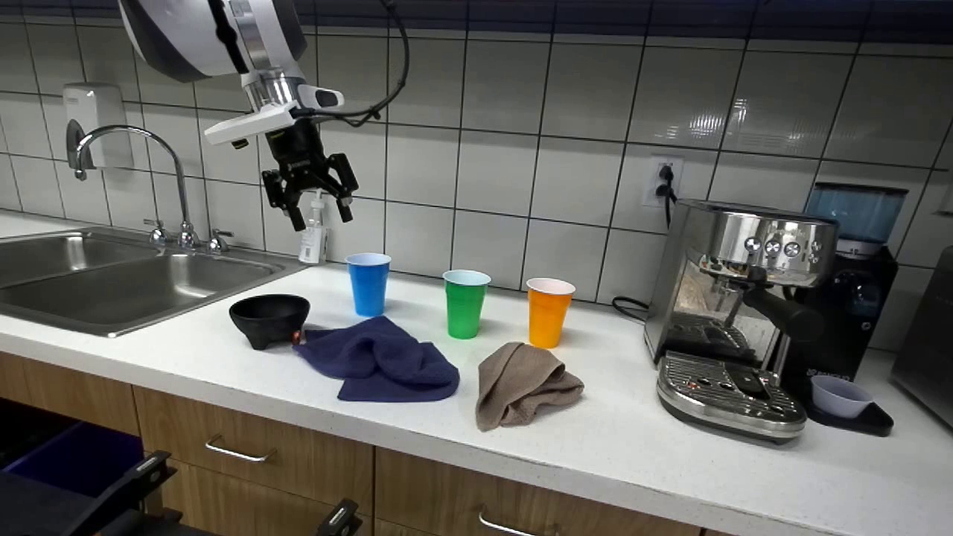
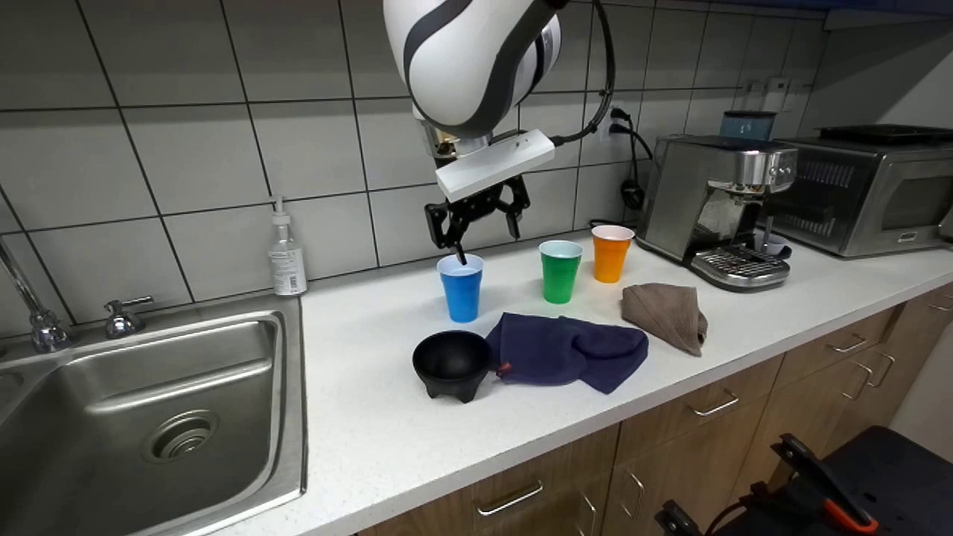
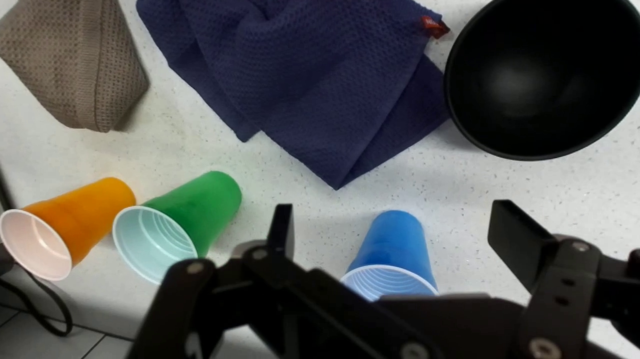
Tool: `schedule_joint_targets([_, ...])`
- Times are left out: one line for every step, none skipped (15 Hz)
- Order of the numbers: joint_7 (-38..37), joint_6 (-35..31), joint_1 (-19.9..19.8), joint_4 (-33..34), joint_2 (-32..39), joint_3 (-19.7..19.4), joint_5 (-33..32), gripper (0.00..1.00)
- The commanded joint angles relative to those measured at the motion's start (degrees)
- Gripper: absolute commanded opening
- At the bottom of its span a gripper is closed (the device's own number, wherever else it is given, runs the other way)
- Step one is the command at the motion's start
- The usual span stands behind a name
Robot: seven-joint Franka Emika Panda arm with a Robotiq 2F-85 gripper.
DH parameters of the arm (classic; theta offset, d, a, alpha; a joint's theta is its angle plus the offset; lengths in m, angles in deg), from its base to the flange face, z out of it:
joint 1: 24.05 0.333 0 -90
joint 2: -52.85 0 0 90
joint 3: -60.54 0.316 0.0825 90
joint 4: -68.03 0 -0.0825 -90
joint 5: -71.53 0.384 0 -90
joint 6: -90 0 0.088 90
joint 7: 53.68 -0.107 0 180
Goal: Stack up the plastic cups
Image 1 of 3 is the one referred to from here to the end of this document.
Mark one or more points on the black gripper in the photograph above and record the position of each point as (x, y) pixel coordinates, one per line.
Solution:
(297, 154)

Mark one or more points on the blue plastic cup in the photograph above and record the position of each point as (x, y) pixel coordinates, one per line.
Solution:
(370, 291)

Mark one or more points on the orange plastic cup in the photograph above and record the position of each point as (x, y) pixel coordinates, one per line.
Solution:
(548, 320)

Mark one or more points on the clear soap pump bottle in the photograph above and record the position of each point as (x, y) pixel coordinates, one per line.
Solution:
(312, 244)

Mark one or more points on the chrome faucet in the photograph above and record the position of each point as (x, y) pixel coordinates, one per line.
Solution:
(180, 190)

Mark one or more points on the black footed bowl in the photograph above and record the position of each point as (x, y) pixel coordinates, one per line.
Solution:
(269, 320)

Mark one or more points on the navy blue cloth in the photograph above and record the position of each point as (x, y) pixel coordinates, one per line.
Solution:
(381, 363)

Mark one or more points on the green plastic cup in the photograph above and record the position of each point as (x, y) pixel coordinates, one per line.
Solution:
(466, 311)

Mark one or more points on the stainless steel sink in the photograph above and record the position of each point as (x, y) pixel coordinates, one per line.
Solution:
(119, 287)

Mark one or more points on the wooden cabinet front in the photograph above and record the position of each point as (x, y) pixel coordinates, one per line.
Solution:
(297, 467)

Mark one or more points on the brown cloth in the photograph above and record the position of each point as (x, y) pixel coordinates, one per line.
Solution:
(522, 390)

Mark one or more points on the blue storage bin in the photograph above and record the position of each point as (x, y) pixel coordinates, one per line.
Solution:
(74, 460)

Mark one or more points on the stainless steel espresso machine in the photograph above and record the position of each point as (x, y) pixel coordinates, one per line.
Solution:
(723, 328)

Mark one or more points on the black coffee grinder blue hopper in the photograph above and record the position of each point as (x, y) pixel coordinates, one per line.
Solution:
(859, 287)

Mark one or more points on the small white cup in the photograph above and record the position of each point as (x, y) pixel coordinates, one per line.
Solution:
(837, 395)

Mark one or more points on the black grinder tray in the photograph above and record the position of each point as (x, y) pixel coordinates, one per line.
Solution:
(878, 421)

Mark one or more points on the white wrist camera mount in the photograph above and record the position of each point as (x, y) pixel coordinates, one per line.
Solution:
(247, 126)

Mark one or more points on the white wall outlet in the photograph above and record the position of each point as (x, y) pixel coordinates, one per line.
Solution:
(661, 184)

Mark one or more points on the black chair frame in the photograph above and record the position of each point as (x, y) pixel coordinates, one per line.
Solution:
(91, 501)

